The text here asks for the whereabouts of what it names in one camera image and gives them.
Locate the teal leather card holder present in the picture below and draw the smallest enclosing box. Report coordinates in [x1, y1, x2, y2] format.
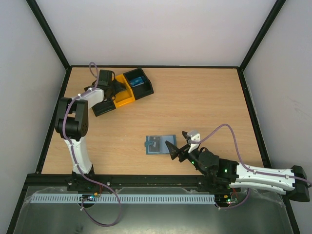
[144, 135, 176, 155]

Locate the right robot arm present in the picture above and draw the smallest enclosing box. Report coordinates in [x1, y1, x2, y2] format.
[165, 131, 310, 202]

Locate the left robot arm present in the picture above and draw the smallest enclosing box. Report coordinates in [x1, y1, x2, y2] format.
[55, 70, 126, 175]

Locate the blue card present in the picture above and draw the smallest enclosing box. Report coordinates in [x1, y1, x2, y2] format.
[129, 76, 145, 87]

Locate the left black bin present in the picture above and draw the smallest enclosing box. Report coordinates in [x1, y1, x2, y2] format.
[92, 85, 116, 117]

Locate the black bin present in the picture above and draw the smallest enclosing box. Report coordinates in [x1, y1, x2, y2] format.
[92, 85, 116, 117]
[123, 68, 154, 100]

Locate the yellow bin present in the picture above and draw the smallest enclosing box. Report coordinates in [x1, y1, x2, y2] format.
[114, 74, 135, 108]

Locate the right black bin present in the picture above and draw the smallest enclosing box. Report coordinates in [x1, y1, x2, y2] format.
[123, 68, 154, 100]

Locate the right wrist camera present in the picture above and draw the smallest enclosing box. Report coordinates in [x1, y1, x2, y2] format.
[187, 130, 201, 153]

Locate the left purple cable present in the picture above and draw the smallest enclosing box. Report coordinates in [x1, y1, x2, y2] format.
[62, 61, 122, 227]

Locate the black metal frame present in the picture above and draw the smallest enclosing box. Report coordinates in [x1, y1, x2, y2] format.
[7, 0, 300, 234]

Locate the slotted cable duct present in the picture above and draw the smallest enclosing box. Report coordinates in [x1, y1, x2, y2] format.
[30, 194, 215, 204]

